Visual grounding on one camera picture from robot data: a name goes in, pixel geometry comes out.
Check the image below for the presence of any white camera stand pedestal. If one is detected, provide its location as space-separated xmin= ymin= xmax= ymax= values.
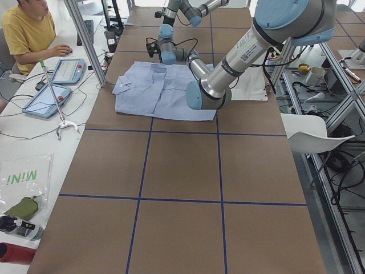
xmin=231 ymin=67 xmax=268 ymax=101

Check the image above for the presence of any clear water bottle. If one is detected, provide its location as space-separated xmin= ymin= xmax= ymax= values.
xmin=1 ymin=215 xmax=44 ymax=241

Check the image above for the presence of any reacher grabber stick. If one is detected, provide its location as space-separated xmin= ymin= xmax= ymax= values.
xmin=39 ymin=59 xmax=80 ymax=141

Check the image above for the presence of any light blue striped shirt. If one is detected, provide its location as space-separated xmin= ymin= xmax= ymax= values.
xmin=112 ymin=61 xmax=216 ymax=121

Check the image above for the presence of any red bottle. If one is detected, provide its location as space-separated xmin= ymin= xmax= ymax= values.
xmin=1 ymin=243 xmax=36 ymax=265

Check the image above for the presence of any person in yellow shirt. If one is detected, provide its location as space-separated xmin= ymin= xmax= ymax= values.
xmin=2 ymin=0 xmax=72 ymax=75

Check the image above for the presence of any near blue teach pendant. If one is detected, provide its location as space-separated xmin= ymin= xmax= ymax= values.
xmin=22 ymin=84 xmax=71 ymax=118

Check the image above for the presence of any black keyboard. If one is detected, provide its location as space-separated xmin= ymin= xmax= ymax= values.
xmin=76 ymin=19 xmax=94 ymax=46

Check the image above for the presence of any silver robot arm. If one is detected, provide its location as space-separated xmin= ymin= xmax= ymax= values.
xmin=155 ymin=1 xmax=336 ymax=110
xmin=155 ymin=0 xmax=229 ymax=27

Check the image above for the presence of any far blue teach pendant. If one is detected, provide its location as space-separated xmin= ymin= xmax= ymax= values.
xmin=51 ymin=58 xmax=86 ymax=85

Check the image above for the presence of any clear plastic bag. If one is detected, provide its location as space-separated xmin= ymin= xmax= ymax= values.
xmin=1 ymin=152 xmax=54 ymax=213

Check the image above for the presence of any green cloth pouch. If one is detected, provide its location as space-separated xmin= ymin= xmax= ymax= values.
xmin=4 ymin=197 xmax=39 ymax=220

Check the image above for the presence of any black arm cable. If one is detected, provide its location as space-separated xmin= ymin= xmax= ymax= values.
xmin=145 ymin=37 xmax=200 ymax=58

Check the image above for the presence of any aluminium frame post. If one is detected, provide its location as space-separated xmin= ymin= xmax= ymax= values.
xmin=64 ymin=0 xmax=107 ymax=87

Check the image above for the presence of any blue teach pendant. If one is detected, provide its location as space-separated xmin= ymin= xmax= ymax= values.
xmin=22 ymin=84 xmax=71 ymax=118
xmin=51 ymin=58 xmax=86 ymax=85

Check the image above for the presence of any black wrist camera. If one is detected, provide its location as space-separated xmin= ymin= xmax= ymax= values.
xmin=145 ymin=37 xmax=159 ymax=58

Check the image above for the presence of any white plastic chair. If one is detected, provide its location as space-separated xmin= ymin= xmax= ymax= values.
xmin=281 ymin=113 xmax=355 ymax=154

